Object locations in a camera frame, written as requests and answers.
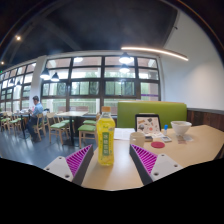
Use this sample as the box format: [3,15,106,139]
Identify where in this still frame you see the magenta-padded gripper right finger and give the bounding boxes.
[128,143,184,187]

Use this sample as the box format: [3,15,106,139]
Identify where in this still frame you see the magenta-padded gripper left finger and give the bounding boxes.
[43,143,95,187]

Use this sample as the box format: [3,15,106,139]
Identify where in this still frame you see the yellow drink bottle orange cap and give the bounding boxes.
[96,106,116,167]

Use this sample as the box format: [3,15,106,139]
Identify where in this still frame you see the flat round red coaster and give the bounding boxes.
[150,141,166,150]

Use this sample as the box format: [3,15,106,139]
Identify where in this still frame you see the small white flat device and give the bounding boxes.
[161,135,173,144]

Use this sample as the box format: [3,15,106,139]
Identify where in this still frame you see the printed white paper sheet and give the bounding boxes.
[113,127,136,141]

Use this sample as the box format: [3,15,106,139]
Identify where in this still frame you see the black tablet with stickers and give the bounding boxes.
[134,113,163,137]

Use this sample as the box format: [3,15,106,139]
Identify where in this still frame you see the small blue-capped white bottle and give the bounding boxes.
[162,124,170,137]

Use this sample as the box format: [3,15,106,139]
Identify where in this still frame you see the wooden chairs with green seats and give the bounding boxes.
[0,111,101,148]

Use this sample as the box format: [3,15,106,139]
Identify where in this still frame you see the small white paper packet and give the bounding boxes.
[176,134,195,145]

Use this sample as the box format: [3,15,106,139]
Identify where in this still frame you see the light wooden dining table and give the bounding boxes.
[54,110,90,146]

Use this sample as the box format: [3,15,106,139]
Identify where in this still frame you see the green upholstered bench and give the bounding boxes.
[116,100,189,130]

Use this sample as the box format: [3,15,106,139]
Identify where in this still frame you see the white ceramic bowl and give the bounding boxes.
[170,120,193,137]

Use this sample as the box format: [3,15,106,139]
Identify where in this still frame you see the person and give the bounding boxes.
[25,95,45,143]

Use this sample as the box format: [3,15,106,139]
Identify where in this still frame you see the black pendant lamps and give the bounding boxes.
[39,51,135,83]

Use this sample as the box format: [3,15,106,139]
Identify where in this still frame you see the curved linear ceiling light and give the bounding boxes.
[120,46,190,62]

